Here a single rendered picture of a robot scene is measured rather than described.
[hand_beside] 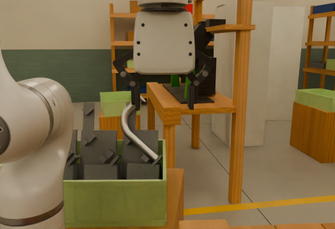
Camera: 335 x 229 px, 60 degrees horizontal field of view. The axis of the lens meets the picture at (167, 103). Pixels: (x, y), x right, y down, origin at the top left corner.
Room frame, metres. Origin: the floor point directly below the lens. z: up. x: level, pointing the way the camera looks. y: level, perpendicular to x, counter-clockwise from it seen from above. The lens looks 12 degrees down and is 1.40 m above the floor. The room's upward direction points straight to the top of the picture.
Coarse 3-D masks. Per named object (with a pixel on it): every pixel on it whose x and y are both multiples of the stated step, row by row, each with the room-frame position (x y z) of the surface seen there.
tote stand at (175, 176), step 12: (168, 168) 1.34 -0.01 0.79; (168, 180) 1.21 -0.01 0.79; (180, 180) 1.21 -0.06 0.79; (168, 192) 1.11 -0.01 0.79; (180, 192) 1.14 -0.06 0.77; (168, 204) 1.02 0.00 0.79; (180, 204) 1.15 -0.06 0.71; (168, 216) 0.94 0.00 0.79; (180, 216) 1.16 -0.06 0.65; (72, 228) 0.87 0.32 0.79; (84, 228) 0.87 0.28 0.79; (96, 228) 0.87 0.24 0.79; (108, 228) 0.87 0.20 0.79; (120, 228) 0.87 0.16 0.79; (132, 228) 0.87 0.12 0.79; (144, 228) 0.87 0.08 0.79; (156, 228) 0.87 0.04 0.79; (168, 228) 0.87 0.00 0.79
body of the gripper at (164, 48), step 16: (144, 16) 0.47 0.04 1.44; (160, 16) 0.46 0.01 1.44; (176, 16) 0.47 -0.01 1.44; (144, 32) 0.47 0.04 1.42; (160, 32) 0.46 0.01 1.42; (176, 32) 0.47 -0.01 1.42; (192, 32) 0.47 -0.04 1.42; (144, 48) 0.47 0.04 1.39; (160, 48) 0.47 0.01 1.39; (176, 48) 0.47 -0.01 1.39; (192, 48) 0.47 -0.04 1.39; (144, 64) 0.47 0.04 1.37; (160, 64) 0.47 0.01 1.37; (176, 64) 0.47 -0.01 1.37; (192, 64) 0.47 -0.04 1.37
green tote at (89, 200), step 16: (80, 144) 1.27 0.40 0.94; (160, 144) 1.28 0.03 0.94; (160, 160) 1.28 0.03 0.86; (64, 192) 0.87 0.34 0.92; (80, 192) 0.87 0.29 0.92; (96, 192) 0.87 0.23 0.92; (112, 192) 0.88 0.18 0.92; (128, 192) 0.88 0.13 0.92; (144, 192) 0.88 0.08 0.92; (160, 192) 0.88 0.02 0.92; (64, 208) 0.87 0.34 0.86; (80, 208) 0.87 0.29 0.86; (96, 208) 0.87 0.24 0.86; (112, 208) 0.88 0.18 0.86; (128, 208) 0.88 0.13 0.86; (144, 208) 0.88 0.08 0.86; (160, 208) 0.88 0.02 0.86; (80, 224) 0.87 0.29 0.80; (96, 224) 0.87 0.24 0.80; (112, 224) 0.88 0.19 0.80; (128, 224) 0.88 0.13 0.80; (144, 224) 0.88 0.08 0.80; (160, 224) 0.88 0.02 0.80
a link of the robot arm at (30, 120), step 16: (0, 48) 0.48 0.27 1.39; (0, 64) 0.44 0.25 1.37; (0, 80) 0.42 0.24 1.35; (0, 96) 0.41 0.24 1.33; (16, 96) 0.42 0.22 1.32; (32, 96) 0.45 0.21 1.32; (0, 112) 0.40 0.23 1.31; (16, 112) 0.41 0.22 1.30; (32, 112) 0.43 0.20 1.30; (48, 112) 0.47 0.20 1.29; (0, 128) 0.39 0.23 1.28; (16, 128) 0.40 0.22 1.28; (32, 128) 0.42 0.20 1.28; (48, 128) 0.46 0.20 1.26; (0, 144) 0.39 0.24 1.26; (16, 144) 0.40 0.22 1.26; (32, 144) 0.42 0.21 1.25; (0, 160) 0.40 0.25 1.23; (16, 160) 0.43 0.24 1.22
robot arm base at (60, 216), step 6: (60, 210) 0.49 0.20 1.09; (54, 216) 0.47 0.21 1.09; (60, 216) 0.49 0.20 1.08; (42, 222) 0.46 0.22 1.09; (48, 222) 0.46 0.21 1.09; (54, 222) 0.47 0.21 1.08; (60, 222) 0.49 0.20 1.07; (0, 228) 0.45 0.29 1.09; (6, 228) 0.44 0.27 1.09; (12, 228) 0.44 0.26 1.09; (18, 228) 0.44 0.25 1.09; (24, 228) 0.44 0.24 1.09; (30, 228) 0.44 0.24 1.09; (36, 228) 0.45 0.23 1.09; (42, 228) 0.45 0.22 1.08; (48, 228) 0.46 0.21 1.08; (54, 228) 0.47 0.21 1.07; (60, 228) 0.49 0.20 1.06
